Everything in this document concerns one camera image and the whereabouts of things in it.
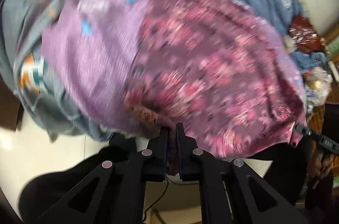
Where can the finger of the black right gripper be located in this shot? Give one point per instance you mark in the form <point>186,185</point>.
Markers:
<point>324,143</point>

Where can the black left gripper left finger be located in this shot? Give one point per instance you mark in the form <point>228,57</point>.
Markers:
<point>113,193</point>

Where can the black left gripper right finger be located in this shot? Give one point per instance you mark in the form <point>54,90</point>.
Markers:
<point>230,192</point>

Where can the maroon floral small garment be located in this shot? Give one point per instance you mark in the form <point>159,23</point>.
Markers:
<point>221,71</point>

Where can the white clutter pile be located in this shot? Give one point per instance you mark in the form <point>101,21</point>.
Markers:
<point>317,84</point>

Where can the blue crumpled cloth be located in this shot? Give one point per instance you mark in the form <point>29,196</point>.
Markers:
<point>306,62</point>

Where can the dark red plastic bag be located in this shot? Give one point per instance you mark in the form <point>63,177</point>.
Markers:
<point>305,36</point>

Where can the purple flowered bed sheet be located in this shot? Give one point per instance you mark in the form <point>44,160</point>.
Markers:
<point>92,48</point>

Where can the grey star patterned pillow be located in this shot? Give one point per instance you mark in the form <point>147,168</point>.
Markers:
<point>31,74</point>

